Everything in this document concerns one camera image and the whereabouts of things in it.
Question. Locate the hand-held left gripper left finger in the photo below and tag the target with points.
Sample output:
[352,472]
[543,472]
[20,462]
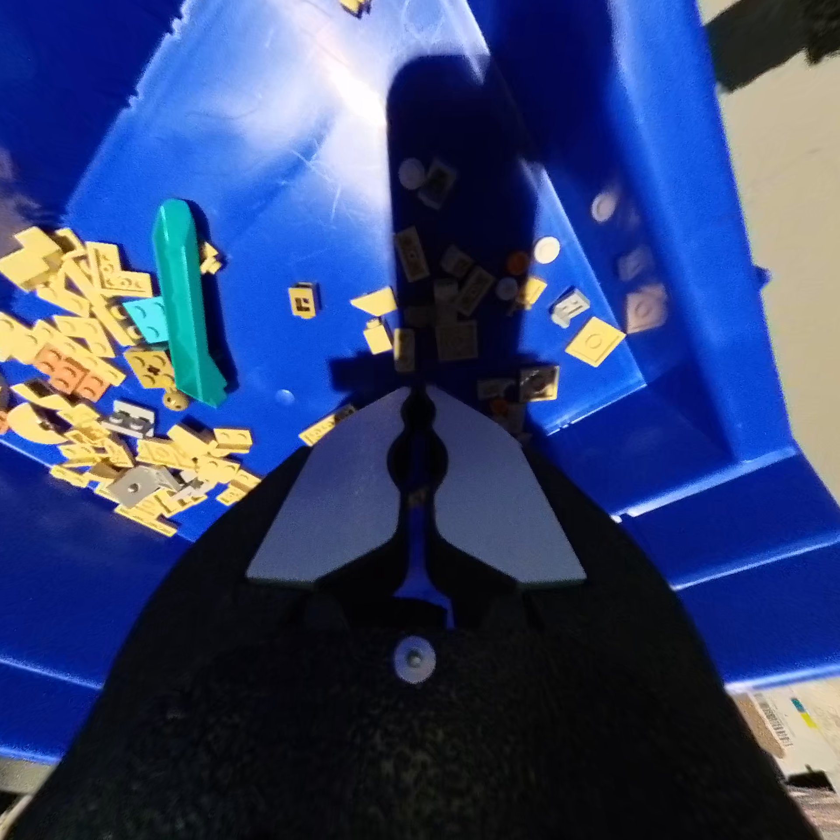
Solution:
[328,505]

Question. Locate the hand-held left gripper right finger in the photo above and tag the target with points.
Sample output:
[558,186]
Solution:
[502,505]

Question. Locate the blue plastic bin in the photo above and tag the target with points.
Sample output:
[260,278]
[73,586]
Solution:
[262,164]

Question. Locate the grey desk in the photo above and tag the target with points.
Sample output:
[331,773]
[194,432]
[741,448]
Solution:
[787,229]

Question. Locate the scattered yellow toy plates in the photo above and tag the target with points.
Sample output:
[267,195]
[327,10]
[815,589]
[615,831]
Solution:
[456,341]

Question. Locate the large yellow square tile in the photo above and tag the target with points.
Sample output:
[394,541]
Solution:
[594,341]

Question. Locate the light grey square toy plate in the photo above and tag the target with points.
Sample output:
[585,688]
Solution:
[134,487]

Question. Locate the dark grey toy plate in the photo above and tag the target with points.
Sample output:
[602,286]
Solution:
[131,420]

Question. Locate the white round toy tile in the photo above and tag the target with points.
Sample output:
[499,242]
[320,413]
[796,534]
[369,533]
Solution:
[506,287]
[547,250]

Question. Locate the orange round toy stud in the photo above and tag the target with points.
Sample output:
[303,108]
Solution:
[518,262]

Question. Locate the long teal toy piece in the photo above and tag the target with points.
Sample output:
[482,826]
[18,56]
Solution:
[184,295]

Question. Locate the small teal toy plate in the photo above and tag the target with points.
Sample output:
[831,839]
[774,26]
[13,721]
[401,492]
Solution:
[145,318]

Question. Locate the salmon toy brick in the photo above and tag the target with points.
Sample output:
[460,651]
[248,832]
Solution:
[62,371]

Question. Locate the pile of yellow toy bricks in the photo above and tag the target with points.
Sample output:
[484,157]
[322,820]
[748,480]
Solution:
[29,262]

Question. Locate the yellow toy brick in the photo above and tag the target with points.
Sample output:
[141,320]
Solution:
[354,5]

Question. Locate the black object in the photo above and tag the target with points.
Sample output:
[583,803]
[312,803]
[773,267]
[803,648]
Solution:
[774,39]

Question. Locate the white toy bracket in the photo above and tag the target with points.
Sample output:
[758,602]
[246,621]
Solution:
[569,307]

